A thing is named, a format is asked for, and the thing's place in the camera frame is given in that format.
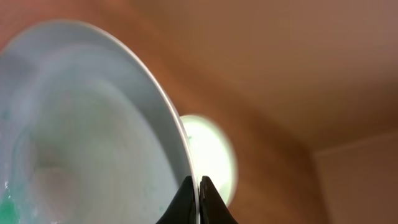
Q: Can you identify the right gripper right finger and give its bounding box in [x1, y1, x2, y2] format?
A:
[199, 176, 238, 224]

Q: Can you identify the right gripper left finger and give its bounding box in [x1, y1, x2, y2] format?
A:
[156, 176, 196, 224]

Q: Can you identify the light blue plate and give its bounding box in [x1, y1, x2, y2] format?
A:
[1, 20, 199, 223]

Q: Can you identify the white plate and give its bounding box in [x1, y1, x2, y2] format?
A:
[180, 114, 238, 206]

